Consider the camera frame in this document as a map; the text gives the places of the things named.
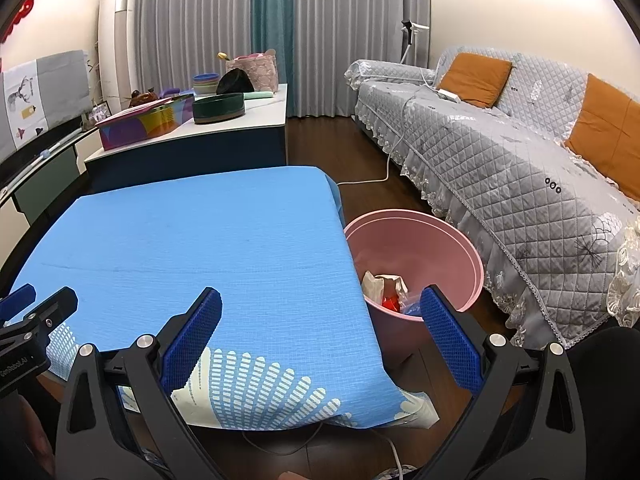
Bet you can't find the grey quilted sofa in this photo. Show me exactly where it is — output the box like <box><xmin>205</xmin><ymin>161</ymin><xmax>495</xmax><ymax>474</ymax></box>
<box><xmin>345</xmin><ymin>47</ymin><xmax>640</xmax><ymax>351</ymax></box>

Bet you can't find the white top coffee table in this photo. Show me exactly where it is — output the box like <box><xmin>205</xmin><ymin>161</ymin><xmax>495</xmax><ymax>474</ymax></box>
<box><xmin>84</xmin><ymin>83</ymin><xmax>289</xmax><ymax>193</ymax></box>

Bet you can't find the blue patterned tablecloth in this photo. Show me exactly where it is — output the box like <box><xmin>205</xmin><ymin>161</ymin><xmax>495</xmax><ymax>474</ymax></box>
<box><xmin>10</xmin><ymin>166</ymin><xmax>441</xmax><ymax>431</ymax></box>

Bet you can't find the colourful rectangular box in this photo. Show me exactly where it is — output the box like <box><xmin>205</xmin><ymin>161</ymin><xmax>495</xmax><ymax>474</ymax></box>
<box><xmin>95</xmin><ymin>92</ymin><xmax>195</xmax><ymax>151</ymax></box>

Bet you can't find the grey television dust cover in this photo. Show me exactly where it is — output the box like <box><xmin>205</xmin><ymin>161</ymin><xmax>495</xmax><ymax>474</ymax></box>
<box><xmin>0</xmin><ymin>50</ymin><xmax>93</xmax><ymax>161</ymax></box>

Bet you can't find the stack of coloured bowls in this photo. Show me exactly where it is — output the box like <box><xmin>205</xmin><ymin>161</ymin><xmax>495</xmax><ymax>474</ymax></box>
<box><xmin>192</xmin><ymin>73</ymin><xmax>221</xmax><ymax>96</ymax></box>

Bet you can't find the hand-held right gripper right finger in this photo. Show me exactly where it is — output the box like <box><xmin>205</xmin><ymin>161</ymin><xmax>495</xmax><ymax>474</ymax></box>
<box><xmin>419</xmin><ymin>285</ymin><xmax>587</xmax><ymax>480</ymax></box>

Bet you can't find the grey curtain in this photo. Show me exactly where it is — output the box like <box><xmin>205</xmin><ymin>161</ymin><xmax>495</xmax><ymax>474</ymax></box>
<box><xmin>125</xmin><ymin>0</ymin><xmax>261</xmax><ymax>93</ymax></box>
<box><xmin>280</xmin><ymin>0</ymin><xmax>432</xmax><ymax>120</ymax></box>

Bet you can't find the orange cushion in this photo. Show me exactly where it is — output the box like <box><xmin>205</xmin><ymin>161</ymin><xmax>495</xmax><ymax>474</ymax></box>
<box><xmin>564</xmin><ymin>74</ymin><xmax>640</xmax><ymax>193</ymax></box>
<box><xmin>434</xmin><ymin>52</ymin><xmax>514</xmax><ymax>108</ymax></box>

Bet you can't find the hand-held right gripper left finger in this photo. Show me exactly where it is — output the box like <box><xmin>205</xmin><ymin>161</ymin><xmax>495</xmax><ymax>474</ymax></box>
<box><xmin>55</xmin><ymin>286</ymin><xmax>223</xmax><ymax>480</ymax></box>

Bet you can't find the white rod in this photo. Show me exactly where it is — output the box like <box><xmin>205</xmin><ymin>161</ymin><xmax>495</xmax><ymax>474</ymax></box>
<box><xmin>0</xmin><ymin>127</ymin><xmax>86</xmax><ymax>196</ymax></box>

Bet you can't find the red knot wall decoration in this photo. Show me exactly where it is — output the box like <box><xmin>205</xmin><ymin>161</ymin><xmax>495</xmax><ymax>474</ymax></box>
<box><xmin>0</xmin><ymin>0</ymin><xmax>36</xmax><ymax>43</ymax></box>

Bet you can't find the pink plastic basin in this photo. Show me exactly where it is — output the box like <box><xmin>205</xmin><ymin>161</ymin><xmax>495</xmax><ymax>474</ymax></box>
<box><xmin>344</xmin><ymin>210</ymin><xmax>485</xmax><ymax>323</ymax></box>

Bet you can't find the dark green round tin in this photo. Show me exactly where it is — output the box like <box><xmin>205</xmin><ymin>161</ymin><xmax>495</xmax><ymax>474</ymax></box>
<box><xmin>192</xmin><ymin>92</ymin><xmax>246</xmax><ymax>125</ymax></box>

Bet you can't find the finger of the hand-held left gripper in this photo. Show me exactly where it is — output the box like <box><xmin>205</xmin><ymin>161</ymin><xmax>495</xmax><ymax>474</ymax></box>
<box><xmin>0</xmin><ymin>284</ymin><xmax>37</xmax><ymax>322</ymax></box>
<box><xmin>0</xmin><ymin>287</ymin><xmax>79</xmax><ymax>348</ymax></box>

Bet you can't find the black hat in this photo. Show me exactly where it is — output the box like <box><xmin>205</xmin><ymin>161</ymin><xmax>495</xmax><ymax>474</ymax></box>
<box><xmin>216</xmin><ymin>68</ymin><xmax>255</xmax><ymax>95</ymax></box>

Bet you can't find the white standing air conditioner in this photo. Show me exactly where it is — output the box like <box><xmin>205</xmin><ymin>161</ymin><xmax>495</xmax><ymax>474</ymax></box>
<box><xmin>97</xmin><ymin>0</ymin><xmax>138</xmax><ymax>111</ymax></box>

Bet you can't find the teal curtain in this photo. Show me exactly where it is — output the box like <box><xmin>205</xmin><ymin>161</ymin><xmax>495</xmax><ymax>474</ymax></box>
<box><xmin>250</xmin><ymin>0</ymin><xmax>296</xmax><ymax>118</ymax></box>

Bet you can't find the white phone holder stand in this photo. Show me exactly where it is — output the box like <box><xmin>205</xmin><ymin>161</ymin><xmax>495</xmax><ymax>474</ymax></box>
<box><xmin>401</xmin><ymin>20</ymin><xmax>431</xmax><ymax>66</ymax></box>

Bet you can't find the white cable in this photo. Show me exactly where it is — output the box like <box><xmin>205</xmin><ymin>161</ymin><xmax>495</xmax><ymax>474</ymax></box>
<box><xmin>337</xmin><ymin>87</ymin><xmax>441</xmax><ymax>186</ymax></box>

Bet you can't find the pink fabric basket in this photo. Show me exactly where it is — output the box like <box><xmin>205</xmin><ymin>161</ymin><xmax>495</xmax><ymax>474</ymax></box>
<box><xmin>225</xmin><ymin>49</ymin><xmax>279</xmax><ymax>93</ymax></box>

